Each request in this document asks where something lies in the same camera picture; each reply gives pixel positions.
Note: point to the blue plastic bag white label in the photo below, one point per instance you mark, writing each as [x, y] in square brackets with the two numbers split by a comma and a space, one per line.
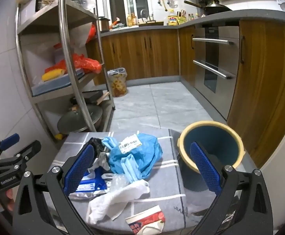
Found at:
[144, 151]

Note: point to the metal faucet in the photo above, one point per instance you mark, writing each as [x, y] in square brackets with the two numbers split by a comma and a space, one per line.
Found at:
[144, 11]

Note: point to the grey kitchen countertop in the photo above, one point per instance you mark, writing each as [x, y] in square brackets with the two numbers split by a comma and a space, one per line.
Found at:
[255, 14]

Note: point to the red patterned paper cup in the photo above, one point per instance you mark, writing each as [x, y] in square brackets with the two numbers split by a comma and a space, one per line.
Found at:
[147, 219]

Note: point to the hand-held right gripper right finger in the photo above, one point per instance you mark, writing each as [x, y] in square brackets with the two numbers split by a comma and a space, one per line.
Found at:
[206, 166]

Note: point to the stainless steel built-in oven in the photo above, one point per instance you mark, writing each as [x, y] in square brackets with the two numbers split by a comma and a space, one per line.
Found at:
[213, 61]

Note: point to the cooking oil bottle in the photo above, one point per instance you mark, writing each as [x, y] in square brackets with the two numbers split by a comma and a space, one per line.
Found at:
[134, 19]
[129, 20]

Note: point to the red food packets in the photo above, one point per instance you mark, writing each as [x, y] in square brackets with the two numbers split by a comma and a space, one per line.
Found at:
[118, 24]

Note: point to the grey pot lid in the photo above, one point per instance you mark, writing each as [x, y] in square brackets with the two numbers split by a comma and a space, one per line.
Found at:
[76, 122]

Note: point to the grey plaid blanket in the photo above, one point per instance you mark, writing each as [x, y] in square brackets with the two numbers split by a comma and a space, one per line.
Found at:
[157, 188]

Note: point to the white crumpled paper towel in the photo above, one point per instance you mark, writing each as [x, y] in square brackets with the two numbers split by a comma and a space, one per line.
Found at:
[113, 200]

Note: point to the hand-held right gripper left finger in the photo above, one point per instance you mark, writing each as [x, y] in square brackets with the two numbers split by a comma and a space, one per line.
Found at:
[80, 169]

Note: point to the wooden kitchen cabinets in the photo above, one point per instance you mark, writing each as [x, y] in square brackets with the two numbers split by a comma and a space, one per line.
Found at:
[144, 53]

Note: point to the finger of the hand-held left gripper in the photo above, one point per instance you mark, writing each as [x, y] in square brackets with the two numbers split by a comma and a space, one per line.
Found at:
[10, 140]
[27, 151]

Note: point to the clear plastic bag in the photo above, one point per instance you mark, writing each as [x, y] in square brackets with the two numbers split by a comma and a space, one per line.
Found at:
[81, 1]

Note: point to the clear crumpled plastic wrap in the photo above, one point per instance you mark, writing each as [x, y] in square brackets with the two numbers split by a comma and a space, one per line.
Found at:
[118, 183]

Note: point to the plastic container orange lid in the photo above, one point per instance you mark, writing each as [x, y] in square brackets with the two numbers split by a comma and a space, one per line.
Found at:
[59, 53]

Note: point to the blue grey tray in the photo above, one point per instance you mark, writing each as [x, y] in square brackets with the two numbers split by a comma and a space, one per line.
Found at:
[56, 84]

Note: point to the stainless steel shelf rack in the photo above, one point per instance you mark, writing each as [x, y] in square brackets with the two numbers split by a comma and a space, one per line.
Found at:
[67, 53]

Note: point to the yellow corn cob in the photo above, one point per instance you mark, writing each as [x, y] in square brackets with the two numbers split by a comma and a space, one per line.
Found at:
[51, 74]

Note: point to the person's left hand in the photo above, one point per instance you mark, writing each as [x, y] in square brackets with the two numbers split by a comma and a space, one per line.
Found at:
[9, 199]

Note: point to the blue face mask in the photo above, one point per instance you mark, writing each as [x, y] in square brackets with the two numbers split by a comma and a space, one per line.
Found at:
[130, 170]
[109, 143]

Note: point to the blue bucket with yellow rim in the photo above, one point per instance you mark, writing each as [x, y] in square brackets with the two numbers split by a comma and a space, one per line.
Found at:
[213, 137]

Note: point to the orange plastic bag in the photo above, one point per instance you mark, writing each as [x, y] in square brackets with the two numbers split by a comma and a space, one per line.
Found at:
[92, 33]
[88, 64]

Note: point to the white tall appliance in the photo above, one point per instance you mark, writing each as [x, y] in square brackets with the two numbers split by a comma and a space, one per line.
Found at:
[282, 151]

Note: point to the black wok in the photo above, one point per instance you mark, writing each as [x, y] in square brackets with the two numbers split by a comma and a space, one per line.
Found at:
[215, 8]

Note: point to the yellow food packet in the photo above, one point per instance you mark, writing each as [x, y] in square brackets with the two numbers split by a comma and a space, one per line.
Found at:
[173, 20]

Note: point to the black crumpled plastic bag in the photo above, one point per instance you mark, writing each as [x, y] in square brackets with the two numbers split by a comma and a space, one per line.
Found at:
[97, 143]

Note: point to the floral trash bin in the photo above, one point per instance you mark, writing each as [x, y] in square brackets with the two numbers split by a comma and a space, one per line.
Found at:
[119, 85]

